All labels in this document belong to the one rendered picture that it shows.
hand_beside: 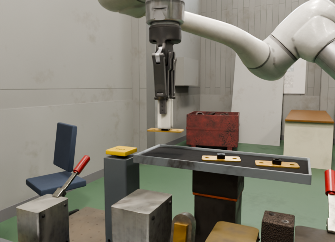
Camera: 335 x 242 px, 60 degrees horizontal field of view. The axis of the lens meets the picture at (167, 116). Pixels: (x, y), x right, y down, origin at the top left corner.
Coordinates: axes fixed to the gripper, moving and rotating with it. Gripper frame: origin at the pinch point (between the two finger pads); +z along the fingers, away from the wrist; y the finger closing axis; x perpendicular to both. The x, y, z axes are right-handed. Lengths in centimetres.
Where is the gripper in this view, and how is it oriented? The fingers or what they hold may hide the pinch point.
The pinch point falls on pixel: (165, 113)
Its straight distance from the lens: 69.0
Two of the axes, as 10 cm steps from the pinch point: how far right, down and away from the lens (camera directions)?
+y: -2.6, 1.0, -9.6
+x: 9.6, 0.3, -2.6
